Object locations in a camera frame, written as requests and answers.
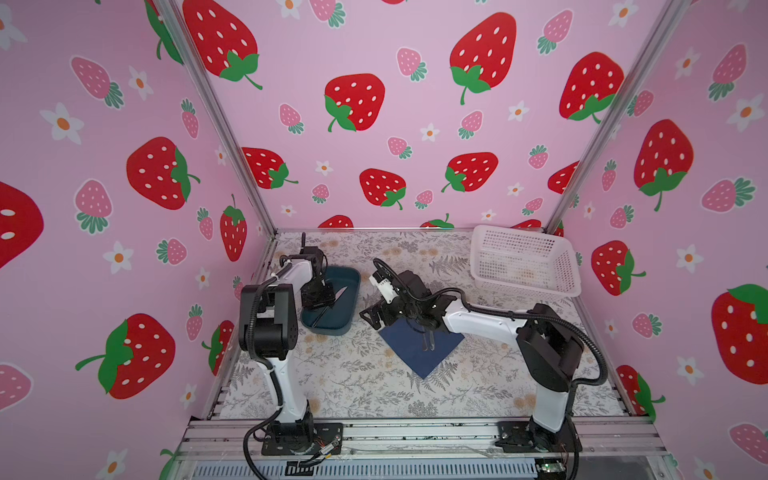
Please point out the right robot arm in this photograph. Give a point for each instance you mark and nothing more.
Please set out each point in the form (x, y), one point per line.
(551, 348)

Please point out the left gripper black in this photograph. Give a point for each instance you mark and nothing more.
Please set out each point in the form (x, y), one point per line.
(329, 299)

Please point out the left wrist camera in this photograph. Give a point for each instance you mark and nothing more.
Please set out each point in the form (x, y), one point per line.
(316, 256)

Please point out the aluminium corner post right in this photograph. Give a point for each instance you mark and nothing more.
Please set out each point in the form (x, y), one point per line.
(669, 18)

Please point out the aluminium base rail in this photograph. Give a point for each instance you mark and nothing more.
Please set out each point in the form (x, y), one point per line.
(439, 448)

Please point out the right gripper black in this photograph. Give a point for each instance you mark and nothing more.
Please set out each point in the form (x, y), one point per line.
(373, 313)

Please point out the aluminium corner post left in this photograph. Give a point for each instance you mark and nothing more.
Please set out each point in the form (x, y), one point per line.
(173, 19)

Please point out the aluminium corner post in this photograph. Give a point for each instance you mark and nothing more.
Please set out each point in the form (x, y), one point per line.
(669, 18)
(173, 19)

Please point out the white plastic basket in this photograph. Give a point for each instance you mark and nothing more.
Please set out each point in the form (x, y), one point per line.
(524, 263)

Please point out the blue paper napkin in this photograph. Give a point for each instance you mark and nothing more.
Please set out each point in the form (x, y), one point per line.
(406, 342)

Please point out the dark teal plastic bin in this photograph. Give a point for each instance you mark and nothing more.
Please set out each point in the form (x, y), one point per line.
(338, 320)

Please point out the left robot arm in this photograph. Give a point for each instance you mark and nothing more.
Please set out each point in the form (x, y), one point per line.
(268, 331)

